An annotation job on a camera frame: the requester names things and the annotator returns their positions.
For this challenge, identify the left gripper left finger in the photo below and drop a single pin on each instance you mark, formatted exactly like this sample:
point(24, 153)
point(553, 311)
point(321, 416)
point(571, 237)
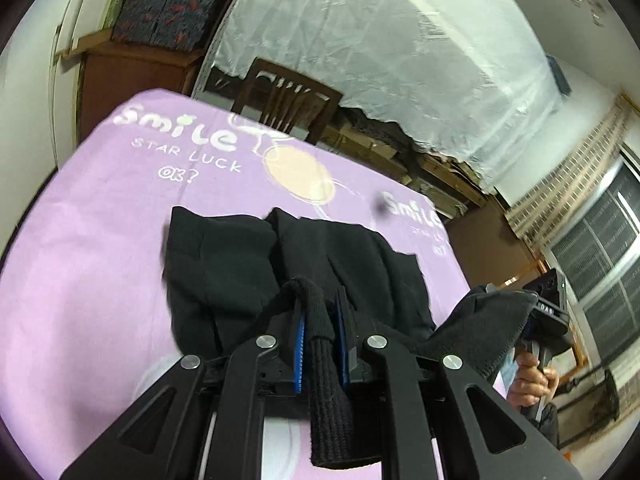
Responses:
point(204, 420)

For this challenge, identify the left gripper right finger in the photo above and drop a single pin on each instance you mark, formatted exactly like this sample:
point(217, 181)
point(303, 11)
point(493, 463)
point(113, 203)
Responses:
point(429, 411)

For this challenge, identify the black hooded jacket yellow lining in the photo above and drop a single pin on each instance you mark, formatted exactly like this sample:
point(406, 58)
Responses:
point(228, 277)

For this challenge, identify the person's right hand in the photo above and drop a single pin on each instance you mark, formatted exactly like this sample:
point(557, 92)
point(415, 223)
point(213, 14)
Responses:
point(531, 385)

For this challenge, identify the window with dark screen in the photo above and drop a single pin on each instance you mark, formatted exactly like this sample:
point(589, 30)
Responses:
point(598, 253)

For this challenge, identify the beige patterned curtain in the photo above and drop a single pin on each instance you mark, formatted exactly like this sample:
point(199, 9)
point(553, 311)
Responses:
point(538, 216)

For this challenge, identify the purple printed bed sheet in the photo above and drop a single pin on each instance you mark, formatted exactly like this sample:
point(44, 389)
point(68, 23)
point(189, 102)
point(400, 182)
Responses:
point(85, 325)

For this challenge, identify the white lace cover cloth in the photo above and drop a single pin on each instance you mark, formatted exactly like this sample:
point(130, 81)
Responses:
point(467, 79)

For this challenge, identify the dark wooden chair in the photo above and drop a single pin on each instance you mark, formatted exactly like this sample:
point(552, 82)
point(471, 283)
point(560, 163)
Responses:
point(291, 98)

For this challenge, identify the brown wooden side cabinet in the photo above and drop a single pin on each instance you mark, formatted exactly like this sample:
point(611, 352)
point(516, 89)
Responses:
point(112, 71)

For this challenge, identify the patterned fabric storage box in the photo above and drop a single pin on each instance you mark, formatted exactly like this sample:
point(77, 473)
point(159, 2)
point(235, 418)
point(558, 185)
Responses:
point(178, 25)

